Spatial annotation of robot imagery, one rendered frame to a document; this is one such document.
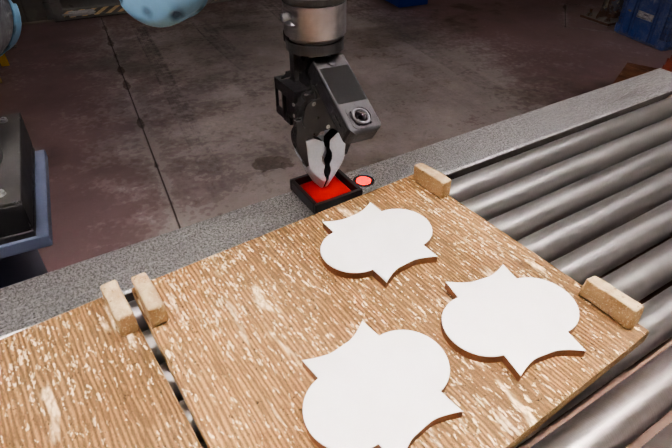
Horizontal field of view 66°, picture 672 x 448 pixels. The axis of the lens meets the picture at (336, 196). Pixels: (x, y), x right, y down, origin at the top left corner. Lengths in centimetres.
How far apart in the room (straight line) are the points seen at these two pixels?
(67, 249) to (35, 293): 160
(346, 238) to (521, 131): 45
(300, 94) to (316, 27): 9
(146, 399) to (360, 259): 26
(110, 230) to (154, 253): 163
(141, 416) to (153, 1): 36
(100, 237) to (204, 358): 179
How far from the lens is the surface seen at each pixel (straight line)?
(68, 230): 239
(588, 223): 77
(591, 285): 61
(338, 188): 74
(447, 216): 68
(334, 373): 49
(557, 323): 57
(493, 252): 64
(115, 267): 68
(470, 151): 87
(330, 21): 62
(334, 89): 62
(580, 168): 89
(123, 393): 53
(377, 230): 63
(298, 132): 67
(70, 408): 54
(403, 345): 51
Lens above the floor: 135
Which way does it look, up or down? 35 degrees down
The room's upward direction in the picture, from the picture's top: straight up
